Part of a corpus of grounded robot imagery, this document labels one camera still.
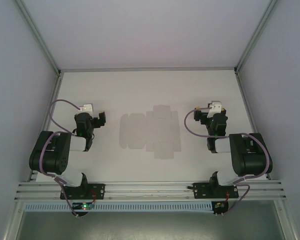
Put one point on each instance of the white cardboard box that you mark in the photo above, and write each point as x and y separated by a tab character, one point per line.
150	132

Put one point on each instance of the aluminium frame crossbar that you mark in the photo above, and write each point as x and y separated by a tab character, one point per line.
147	69

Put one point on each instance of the small circuit board green light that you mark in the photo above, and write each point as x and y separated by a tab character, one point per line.
84	206

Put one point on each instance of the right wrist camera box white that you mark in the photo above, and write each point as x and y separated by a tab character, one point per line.
215	108

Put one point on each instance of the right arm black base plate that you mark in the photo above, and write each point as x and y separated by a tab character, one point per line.
201	191

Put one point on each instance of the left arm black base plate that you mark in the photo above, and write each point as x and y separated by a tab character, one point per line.
97	187

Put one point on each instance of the aluminium mounting rail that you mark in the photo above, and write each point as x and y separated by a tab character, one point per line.
150	187

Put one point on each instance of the aluminium frame post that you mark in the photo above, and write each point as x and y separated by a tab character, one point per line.
40	37
254	37

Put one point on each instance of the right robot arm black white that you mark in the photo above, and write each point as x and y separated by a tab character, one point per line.
250	160

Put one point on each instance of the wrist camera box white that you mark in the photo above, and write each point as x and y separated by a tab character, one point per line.
87	108
215	108

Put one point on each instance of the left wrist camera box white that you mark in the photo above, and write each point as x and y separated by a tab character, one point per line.
87	108

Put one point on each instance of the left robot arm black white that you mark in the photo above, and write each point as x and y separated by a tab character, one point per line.
50	155

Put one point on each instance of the aluminium frame leg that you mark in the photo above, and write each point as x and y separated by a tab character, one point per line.
286	220
13	220

